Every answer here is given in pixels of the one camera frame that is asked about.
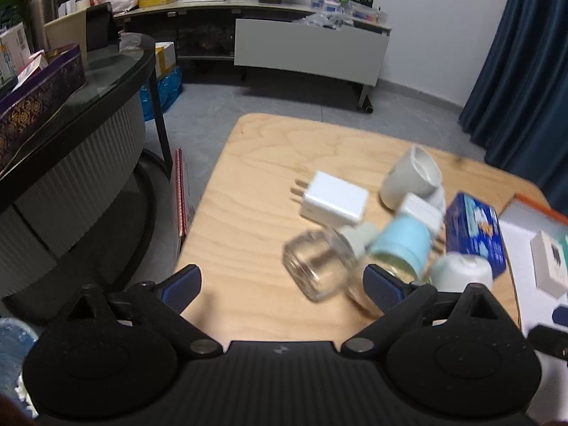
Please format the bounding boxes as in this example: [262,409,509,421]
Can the glass-top coffee table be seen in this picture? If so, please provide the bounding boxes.
[0,33,174,320]

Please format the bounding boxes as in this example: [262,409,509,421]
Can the large white wall charger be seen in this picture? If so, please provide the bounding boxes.
[290,171,370,227]

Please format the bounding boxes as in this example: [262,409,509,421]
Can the red flat box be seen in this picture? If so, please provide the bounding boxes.
[172,148,198,258]

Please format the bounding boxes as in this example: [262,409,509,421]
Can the steel thermos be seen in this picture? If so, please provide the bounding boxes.
[27,0,60,51]

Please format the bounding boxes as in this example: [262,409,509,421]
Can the black stand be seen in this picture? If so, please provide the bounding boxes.
[85,2,121,51]

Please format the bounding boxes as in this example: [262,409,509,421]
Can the toothpick jar with blue cap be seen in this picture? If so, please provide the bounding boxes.
[348,214,435,318]

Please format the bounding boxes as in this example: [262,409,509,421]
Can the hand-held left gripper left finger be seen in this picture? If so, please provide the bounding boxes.
[66,264,223,358]

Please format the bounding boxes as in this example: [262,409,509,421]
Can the dark blue curtain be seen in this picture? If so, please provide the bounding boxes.
[458,0,568,211]

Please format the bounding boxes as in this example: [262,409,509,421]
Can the small rounded white charger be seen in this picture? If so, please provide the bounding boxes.
[397,193,446,236]

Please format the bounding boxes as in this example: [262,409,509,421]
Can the blue floss pick box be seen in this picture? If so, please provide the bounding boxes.
[445,192,508,280]

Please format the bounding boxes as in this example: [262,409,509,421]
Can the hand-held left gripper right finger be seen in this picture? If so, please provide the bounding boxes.
[339,264,504,358]

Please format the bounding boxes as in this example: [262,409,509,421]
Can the white tv stand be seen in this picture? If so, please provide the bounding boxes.
[113,0,393,111]

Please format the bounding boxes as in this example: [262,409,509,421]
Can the purple patterned tin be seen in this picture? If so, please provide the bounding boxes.
[0,43,87,169]

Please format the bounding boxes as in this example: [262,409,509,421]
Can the blue plastic bag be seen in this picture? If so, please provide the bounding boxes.
[140,66,184,121]

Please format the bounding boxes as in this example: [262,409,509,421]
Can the beige box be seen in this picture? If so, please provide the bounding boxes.
[44,9,88,54]

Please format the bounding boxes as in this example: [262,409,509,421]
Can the clear glass liquid bottle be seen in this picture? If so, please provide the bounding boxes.
[283,222,380,303]

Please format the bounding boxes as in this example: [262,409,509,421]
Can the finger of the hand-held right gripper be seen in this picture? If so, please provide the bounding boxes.
[528,305,568,361]

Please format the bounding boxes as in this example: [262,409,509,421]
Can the pile of small boxes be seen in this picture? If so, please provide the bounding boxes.
[310,0,387,23]

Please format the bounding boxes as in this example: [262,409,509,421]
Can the cardboard box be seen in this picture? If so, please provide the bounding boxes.
[155,41,177,78]

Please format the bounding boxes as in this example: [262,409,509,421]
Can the white charger packaging box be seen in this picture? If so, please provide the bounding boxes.
[530,230,568,299]

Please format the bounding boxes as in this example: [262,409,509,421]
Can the white printed carton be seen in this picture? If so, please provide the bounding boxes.
[0,23,32,85]

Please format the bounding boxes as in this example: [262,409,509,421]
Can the orange-edged white box lid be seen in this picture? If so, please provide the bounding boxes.
[497,193,568,342]

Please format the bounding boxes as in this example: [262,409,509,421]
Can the clear plastic packets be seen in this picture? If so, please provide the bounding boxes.
[293,12,356,29]

